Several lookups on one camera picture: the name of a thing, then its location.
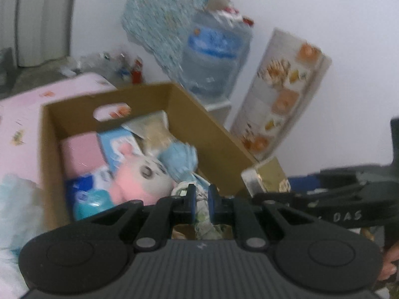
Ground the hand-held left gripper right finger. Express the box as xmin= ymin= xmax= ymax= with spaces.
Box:
xmin=208 ymin=184 xmax=316 ymax=250

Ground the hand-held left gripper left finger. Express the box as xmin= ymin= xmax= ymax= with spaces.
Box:
xmin=93 ymin=184 xmax=197 ymax=250

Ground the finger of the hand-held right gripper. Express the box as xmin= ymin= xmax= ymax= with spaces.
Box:
xmin=252 ymin=191 xmax=313 ymax=210
xmin=287 ymin=167 xmax=375 ymax=194

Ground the green scrunchie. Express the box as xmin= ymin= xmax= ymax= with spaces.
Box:
xmin=171 ymin=181 xmax=233 ymax=241

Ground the light blue checked towel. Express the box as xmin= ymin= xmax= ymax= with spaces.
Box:
xmin=157 ymin=142 xmax=200 ymax=184

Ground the pink plush toy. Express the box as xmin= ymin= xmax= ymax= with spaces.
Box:
xmin=107 ymin=149 xmax=176 ymax=207

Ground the brown cardboard box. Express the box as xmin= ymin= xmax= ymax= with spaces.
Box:
xmin=40 ymin=82 xmax=292 ymax=240

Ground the light blue printed box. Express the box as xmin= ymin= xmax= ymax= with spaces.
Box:
xmin=97 ymin=129 xmax=144 ymax=170

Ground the blue white tissue pack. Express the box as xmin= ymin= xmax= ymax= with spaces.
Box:
xmin=65 ymin=168 xmax=116 ymax=222

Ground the pink soft pack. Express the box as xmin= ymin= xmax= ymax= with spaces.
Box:
xmin=60 ymin=132 xmax=108 ymax=182

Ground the person's right hand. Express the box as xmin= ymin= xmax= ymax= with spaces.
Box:
xmin=378 ymin=244 xmax=399 ymax=283

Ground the white jug stand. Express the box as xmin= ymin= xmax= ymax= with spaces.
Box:
xmin=202 ymin=98 xmax=233 ymax=126

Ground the food picture printed carton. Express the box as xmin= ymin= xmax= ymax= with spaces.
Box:
xmin=230 ymin=28 xmax=333 ymax=163

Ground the red bottle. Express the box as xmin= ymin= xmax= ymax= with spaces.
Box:
xmin=130 ymin=57 xmax=144 ymax=84

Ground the blue water jug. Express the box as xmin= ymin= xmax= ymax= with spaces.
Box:
xmin=181 ymin=8 xmax=254 ymax=101

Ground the crumpled clear plastic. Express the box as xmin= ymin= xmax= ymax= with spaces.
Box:
xmin=61 ymin=51 xmax=131 ymax=80

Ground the light blue fluffy cloth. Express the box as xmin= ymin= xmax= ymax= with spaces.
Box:
xmin=0 ymin=174 xmax=48 ymax=299

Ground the teal floral patterned sheet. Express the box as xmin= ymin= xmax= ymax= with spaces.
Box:
xmin=121 ymin=0 xmax=233 ymax=82

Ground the grey curtain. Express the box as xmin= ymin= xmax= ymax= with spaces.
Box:
xmin=0 ymin=0 xmax=79 ymax=68

